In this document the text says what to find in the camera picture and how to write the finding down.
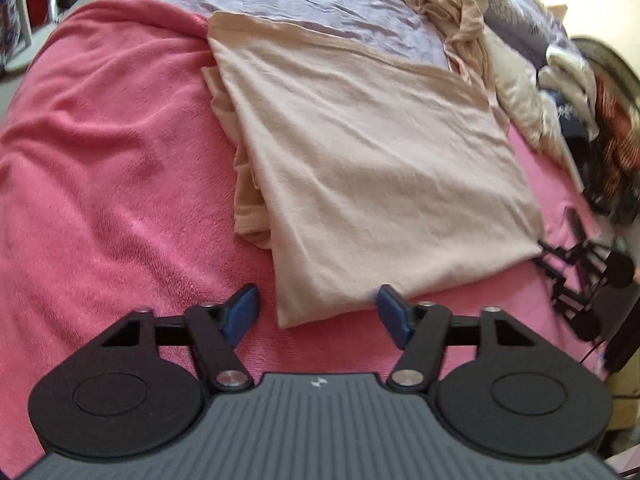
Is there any navy garment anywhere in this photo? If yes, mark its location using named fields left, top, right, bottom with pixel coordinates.
left=554, top=102, right=601, bottom=143

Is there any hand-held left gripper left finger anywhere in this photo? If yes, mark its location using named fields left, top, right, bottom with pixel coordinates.
left=100, top=283, right=261, bottom=393

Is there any white cloth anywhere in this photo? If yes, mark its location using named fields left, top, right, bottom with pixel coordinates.
left=481, top=34, right=586, bottom=183

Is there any beige shirt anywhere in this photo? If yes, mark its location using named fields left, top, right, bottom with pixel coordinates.
left=201, top=10, right=546, bottom=331

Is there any lavender bed sheet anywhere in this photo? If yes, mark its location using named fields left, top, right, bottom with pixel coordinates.
left=122, top=0, right=451, bottom=72

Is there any folded white garment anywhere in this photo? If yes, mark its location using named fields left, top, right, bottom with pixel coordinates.
left=537, top=44, right=599, bottom=121

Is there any grey duvet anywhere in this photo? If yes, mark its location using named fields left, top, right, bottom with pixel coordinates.
left=350, top=0, right=573, bottom=70

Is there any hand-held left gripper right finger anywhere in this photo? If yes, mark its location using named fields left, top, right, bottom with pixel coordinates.
left=376, top=283, right=536, bottom=393

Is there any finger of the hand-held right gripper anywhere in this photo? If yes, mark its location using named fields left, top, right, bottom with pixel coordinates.
left=537, top=239, right=608, bottom=275
left=533, top=256, right=591, bottom=317

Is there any pink blanket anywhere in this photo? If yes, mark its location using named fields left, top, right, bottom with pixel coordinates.
left=0, top=0, right=613, bottom=478

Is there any crumpled beige garment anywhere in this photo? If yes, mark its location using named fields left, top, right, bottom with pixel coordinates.
left=390, top=0, right=501, bottom=111

